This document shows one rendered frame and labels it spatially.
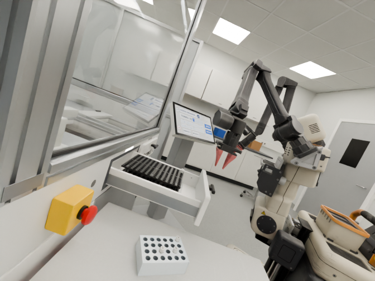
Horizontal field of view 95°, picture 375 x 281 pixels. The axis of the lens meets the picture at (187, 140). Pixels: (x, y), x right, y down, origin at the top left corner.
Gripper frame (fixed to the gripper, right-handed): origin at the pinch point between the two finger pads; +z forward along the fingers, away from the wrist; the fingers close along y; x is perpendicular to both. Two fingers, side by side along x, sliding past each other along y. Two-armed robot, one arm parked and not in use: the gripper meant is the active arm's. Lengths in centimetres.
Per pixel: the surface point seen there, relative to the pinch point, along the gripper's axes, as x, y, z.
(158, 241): 25.0, 13.0, 21.8
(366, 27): -155, -126, -185
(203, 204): 17.1, 3.5, 10.3
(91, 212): 36.7, 28.8, 12.1
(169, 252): 28.0, 9.2, 21.0
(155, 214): -89, 17, 88
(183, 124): -79, 24, -6
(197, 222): 17.0, 3.1, 16.7
